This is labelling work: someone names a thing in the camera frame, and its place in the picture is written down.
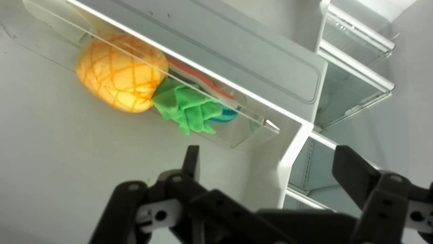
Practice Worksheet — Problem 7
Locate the blue soft item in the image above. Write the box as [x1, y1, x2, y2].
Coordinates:
[210, 105, 239, 124]

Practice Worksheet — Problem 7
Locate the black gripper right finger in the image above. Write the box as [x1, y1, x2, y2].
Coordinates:
[331, 143, 433, 244]

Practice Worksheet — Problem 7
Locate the clear door bin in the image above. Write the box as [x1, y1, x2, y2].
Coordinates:
[18, 0, 281, 151]

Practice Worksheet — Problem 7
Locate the open white fridge door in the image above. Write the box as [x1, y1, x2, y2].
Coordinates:
[0, 0, 289, 244]

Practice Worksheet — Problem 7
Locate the glass fridge shelf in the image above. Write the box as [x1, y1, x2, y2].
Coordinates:
[315, 39, 396, 132]
[316, 0, 397, 54]
[278, 130, 362, 214]

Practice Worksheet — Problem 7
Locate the white fridge cabinet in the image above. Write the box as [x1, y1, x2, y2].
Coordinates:
[269, 0, 433, 244]

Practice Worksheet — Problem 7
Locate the orange pineapple plush toy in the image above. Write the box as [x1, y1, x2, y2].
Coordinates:
[74, 31, 225, 136]

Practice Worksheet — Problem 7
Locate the covered white door compartment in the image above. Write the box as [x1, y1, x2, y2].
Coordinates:
[66, 0, 330, 124]

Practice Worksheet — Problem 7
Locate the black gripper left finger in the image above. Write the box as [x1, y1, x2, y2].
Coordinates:
[89, 143, 289, 244]

